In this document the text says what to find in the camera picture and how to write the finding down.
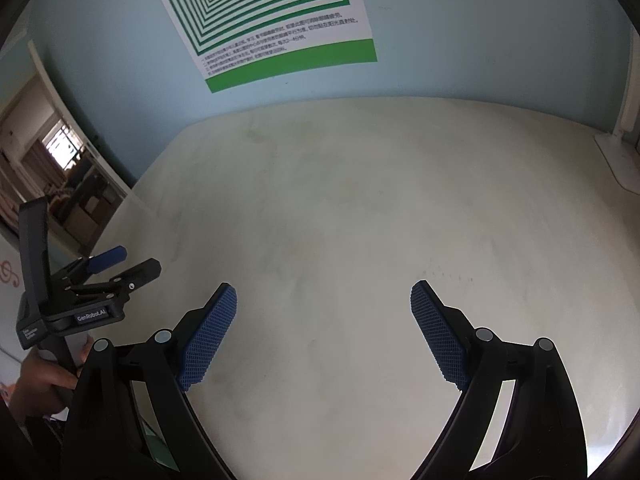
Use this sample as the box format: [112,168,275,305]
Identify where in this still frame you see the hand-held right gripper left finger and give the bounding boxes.
[62,282,238,480]

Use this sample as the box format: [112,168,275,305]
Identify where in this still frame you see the person's left hand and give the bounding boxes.
[10,354,79,426]

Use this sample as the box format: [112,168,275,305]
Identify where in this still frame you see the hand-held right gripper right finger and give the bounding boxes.
[410,280,586,480]

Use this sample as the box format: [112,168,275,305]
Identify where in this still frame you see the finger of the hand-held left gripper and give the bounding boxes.
[65,246,127,283]
[70,258,162,301]

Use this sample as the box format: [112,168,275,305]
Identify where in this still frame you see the window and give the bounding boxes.
[42,119,87,172]

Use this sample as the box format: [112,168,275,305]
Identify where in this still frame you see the green striped wall poster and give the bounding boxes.
[145,0,377,94]

